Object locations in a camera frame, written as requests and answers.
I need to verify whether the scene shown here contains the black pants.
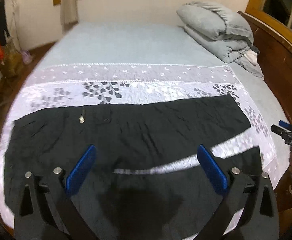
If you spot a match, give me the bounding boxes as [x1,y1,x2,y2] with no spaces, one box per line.
[4,95,250,239]

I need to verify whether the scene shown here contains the wooden headboard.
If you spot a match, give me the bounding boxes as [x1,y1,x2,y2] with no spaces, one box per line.
[237,10,292,213]

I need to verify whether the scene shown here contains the white floral bed cover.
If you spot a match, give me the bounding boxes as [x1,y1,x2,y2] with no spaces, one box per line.
[0,63,281,227]

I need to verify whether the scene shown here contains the grey folded quilt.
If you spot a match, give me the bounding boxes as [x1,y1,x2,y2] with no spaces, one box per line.
[176,1,264,79]

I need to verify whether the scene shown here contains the light blue bed mattress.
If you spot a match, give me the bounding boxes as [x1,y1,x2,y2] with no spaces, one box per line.
[38,23,284,145]

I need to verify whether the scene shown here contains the beige curtain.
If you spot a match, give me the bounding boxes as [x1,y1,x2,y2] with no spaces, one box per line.
[60,0,78,29]

